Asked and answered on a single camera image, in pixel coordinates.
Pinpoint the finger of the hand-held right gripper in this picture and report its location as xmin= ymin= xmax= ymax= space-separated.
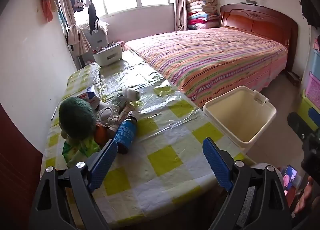
xmin=287 ymin=112 xmax=308 ymax=134

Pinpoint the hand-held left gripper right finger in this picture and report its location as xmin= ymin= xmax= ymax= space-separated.
xmin=202 ymin=137 xmax=293 ymax=230

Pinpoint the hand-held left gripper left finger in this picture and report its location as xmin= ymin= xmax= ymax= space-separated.
xmin=29 ymin=139 xmax=118 ymax=230

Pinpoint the green snack packet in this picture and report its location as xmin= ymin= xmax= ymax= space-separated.
xmin=62 ymin=138 xmax=101 ymax=169

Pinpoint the orange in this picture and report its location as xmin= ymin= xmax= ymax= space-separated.
xmin=94 ymin=124 xmax=111 ymax=146

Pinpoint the brown bottle with blue label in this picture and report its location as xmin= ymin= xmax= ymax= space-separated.
xmin=114 ymin=111 xmax=139 ymax=155

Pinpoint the white lace cloth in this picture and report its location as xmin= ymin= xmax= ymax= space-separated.
xmin=96 ymin=105 xmax=121 ymax=127

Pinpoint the green knit hat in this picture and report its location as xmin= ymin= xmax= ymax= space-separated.
xmin=59 ymin=96 xmax=97 ymax=142

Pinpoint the cream plastic bin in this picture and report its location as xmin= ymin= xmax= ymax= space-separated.
xmin=202 ymin=86 xmax=277 ymax=148

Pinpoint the white paper medicine box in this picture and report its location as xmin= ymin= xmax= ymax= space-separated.
xmin=75 ymin=84 xmax=102 ymax=110

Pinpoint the white sock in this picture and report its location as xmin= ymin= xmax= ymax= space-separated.
xmin=122 ymin=87 xmax=141 ymax=101

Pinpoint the person's right hand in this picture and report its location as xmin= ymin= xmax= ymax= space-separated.
xmin=294 ymin=181 xmax=315 ymax=216

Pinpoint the green storage box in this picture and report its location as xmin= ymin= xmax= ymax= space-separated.
xmin=297 ymin=90 xmax=320 ymax=131

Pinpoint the smartphone with lit screen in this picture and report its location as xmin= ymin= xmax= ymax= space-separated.
xmin=282 ymin=165 xmax=298 ymax=191

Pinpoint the pink storage basket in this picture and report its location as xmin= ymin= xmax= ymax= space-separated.
xmin=305 ymin=71 xmax=320 ymax=109

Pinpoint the small brown box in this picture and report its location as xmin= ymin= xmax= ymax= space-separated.
xmin=287 ymin=71 xmax=301 ymax=86

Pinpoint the blue storage basket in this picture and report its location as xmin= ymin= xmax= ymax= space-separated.
xmin=310 ymin=50 xmax=320 ymax=81

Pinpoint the yellow checked plastic tablecloth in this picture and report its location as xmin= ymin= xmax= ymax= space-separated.
xmin=40 ymin=50 xmax=253 ymax=228

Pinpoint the dark red door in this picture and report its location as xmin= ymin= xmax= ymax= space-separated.
xmin=0 ymin=103 xmax=43 ymax=230

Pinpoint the bed with striped sheet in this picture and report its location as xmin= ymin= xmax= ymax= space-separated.
xmin=124 ymin=27 xmax=288 ymax=108

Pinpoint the white round container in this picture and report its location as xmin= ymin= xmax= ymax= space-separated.
xmin=93 ymin=43 xmax=123 ymax=66

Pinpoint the dark hanging clothing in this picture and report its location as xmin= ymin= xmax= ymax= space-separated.
xmin=299 ymin=0 xmax=320 ymax=29

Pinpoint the white covered appliance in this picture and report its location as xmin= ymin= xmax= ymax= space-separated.
xmin=82 ymin=20 xmax=110 ymax=51

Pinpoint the black hanging garment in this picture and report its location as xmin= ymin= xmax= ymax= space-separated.
xmin=87 ymin=0 xmax=100 ymax=35

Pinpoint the stack of folded quilts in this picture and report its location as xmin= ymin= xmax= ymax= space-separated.
xmin=186 ymin=0 xmax=220 ymax=30

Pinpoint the pink patterned curtain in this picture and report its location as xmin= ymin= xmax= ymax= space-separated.
xmin=174 ymin=0 xmax=188 ymax=31

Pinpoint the beige tied curtain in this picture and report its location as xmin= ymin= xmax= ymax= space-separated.
xmin=56 ymin=0 xmax=92 ymax=54

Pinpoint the small hanging underwear rack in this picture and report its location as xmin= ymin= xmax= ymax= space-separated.
xmin=70 ymin=0 xmax=94 ymax=12

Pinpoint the orange cloth on hook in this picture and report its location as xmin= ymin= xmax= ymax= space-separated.
xmin=40 ymin=0 xmax=59 ymax=22

